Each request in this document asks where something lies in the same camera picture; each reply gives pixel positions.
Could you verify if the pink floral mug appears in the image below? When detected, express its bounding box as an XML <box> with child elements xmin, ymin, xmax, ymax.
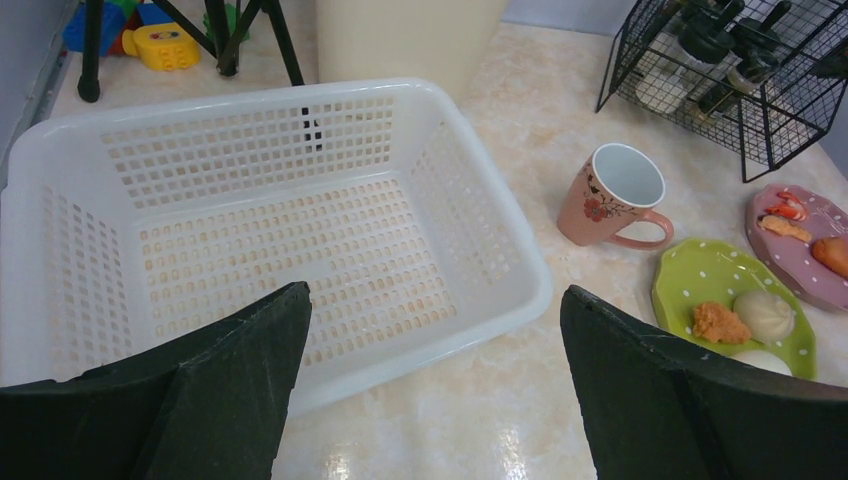
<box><xmin>557</xmin><ymin>143</ymin><xmax>674</xmax><ymax>250</ymax></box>

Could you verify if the small spice jar black lid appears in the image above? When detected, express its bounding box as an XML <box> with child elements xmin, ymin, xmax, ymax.
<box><xmin>691</xmin><ymin>84</ymin><xmax>740</xmax><ymax>124</ymax></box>

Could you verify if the black wire rack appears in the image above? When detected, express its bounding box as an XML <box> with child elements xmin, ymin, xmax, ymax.
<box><xmin>598</xmin><ymin>1</ymin><xmax>847</xmax><ymax>181</ymax></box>

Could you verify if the orange fried nugget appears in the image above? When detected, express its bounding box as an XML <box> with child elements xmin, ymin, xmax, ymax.
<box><xmin>693</xmin><ymin>301</ymin><xmax>752</xmax><ymax>345</ymax></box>

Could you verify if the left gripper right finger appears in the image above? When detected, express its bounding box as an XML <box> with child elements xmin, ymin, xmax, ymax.
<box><xmin>560</xmin><ymin>285</ymin><xmax>847</xmax><ymax>479</ymax></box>

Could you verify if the white egg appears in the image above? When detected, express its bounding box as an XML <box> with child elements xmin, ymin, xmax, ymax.
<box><xmin>730</xmin><ymin>350</ymin><xmax>792</xmax><ymax>376</ymax></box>

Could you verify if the spice jar round black lid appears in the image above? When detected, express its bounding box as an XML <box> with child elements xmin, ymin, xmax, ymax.
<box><xmin>725</xmin><ymin>0</ymin><xmax>793</xmax><ymax>94</ymax></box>

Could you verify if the green toy block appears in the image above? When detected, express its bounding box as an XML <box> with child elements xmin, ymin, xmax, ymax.
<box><xmin>201</xmin><ymin>3</ymin><xmax>252</xmax><ymax>44</ymax></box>

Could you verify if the yellow toy block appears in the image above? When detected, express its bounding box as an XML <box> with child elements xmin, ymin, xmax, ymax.
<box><xmin>121</xmin><ymin>22</ymin><xmax>200</xmax><ymax>71</ymax></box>

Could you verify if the black perforated music stand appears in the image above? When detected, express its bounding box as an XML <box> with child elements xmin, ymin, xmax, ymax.
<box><xmin>62</xmin><ymin>1</ymin><xmax>304</xmax><ymax>103</ymax></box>

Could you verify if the green dotted plate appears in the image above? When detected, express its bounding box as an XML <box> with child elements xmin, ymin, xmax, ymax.
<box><xmin>652</xmin><ymin>238</ymin><xmax>818</xmax><ymax>380</ymax></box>

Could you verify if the steamed bun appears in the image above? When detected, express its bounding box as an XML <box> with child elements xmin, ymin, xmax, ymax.
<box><xmin>733</xmin><ymin>290</ymin><xmax>795</xmax><ymax>343</ymax></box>

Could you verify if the red shrimp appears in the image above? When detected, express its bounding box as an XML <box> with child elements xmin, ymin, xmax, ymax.
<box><xmin>765</xmin><ymin>191</ymin><xmax>809</xmax><ymax>222</ymax></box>

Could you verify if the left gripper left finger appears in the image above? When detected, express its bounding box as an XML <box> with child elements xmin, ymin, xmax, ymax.
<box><xmin>1</xmin><ymin>281</ymin><xmax>312</xmax><ymax>479</ymax></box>

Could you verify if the white plastic basket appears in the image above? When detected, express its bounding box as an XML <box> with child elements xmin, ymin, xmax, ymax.
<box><xmin>1</xmin><ymin>78</ymin><xmax>553</xmax><ymax>416</ymax></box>

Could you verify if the orange fried drumstick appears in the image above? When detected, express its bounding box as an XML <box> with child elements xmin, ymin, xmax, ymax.
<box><xmin>811</xmin><ymin>236</ymin><xmax>848</xmax><ymax>279</ymax></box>

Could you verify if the fried shrimp piece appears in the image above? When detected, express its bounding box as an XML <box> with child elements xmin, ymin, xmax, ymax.
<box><xmin>758</xmin><ymin>214</ymin><xmax>813</xmax><ymax>244</ymax></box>

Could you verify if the cream plastic waste bin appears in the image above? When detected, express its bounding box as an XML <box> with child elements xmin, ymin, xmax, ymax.
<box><xmin>316</xmin><ymin>0</ymin><xmax>508</xmax><ymax>102</ymax></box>

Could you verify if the pink dotted plate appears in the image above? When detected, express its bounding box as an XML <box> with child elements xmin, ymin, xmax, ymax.
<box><xmin>745</xmin><ymin>184</ymin><xmax>847</xmax><ymax>313</ymax></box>

